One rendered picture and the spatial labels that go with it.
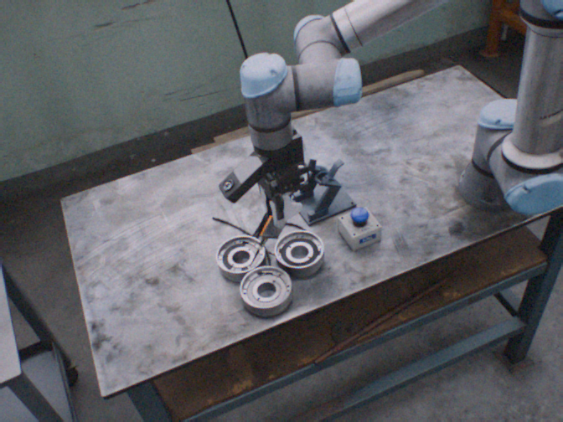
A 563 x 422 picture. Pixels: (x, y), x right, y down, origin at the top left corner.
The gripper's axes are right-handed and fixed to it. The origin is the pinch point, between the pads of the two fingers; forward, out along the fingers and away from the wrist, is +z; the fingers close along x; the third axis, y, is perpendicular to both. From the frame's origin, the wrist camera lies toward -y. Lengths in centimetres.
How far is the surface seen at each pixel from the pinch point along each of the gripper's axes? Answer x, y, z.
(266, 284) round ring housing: -5.6, -5.5, 10.9
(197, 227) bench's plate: 19.5, -12.3, 13.1
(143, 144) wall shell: 160, -6, 87
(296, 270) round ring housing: -6.2, 1.1, 10.1
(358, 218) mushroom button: -3.2, 17.8, 5.9
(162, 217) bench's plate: 27.1, -18.4, 13.1
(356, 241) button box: -5.4, 16.0, 10.3
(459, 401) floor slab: -17, 46, 93
